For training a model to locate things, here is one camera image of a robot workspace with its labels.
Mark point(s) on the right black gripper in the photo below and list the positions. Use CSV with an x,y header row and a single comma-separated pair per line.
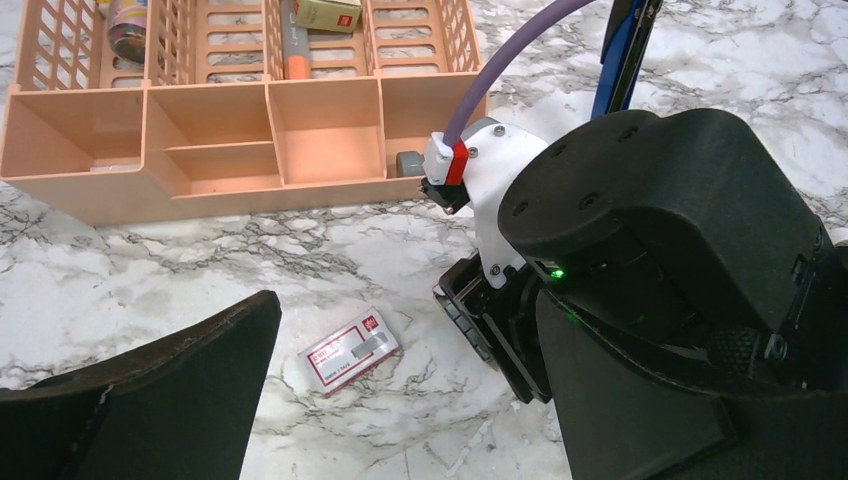
x,y
676,242

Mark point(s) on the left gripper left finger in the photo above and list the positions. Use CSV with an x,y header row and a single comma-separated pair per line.
x,y
180,407

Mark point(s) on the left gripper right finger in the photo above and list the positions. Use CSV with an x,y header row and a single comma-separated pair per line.
x,y
620,421

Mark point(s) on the red staple box sleeve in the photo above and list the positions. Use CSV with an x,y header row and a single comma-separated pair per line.
x,y
348,352

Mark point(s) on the blue item in organizer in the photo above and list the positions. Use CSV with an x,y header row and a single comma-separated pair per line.
x,y
410,164

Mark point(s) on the orange desk organizer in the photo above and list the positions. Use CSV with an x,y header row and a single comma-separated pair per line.
x,y
218,119

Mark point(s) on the yellow box in organizer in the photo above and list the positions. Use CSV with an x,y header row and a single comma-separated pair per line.
x,y
339,16

